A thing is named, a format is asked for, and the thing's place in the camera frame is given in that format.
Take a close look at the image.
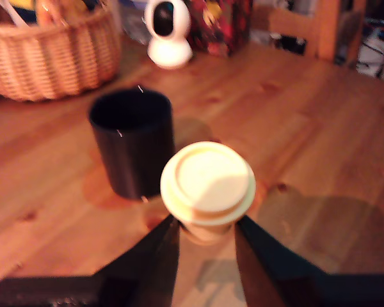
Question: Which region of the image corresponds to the floral tissue box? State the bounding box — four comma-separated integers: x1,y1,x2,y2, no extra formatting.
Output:
184,0,253,58

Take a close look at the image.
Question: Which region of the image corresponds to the wicker basket with handle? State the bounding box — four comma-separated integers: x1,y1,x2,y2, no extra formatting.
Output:
0,0,122,102

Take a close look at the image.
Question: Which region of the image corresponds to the yellow tortilla chips bag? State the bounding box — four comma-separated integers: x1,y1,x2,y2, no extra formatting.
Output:
9,0,90,25

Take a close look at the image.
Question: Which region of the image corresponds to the small white round camera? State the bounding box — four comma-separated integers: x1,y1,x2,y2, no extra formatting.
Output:
143,0,193,70

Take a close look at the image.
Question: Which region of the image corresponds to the large clear water bottle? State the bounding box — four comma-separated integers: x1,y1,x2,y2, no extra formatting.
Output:
118,0,153,45

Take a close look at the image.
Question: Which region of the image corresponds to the white cluttered item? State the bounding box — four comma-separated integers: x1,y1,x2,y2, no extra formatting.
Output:
355,17,384,81

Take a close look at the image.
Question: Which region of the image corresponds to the black coffee mug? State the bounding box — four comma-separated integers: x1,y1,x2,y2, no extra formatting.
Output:
88,88,177,201

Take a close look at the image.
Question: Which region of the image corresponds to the cream coffee capsule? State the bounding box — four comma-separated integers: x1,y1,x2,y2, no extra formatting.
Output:
159,140,257,246

